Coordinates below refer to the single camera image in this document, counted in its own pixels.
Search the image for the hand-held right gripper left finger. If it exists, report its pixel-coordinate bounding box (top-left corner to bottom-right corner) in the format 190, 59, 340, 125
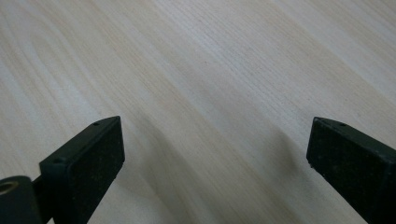
38, 115, 126, 224

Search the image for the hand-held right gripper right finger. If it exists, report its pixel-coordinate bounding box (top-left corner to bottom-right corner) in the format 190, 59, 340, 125
305, 116, 396, 224

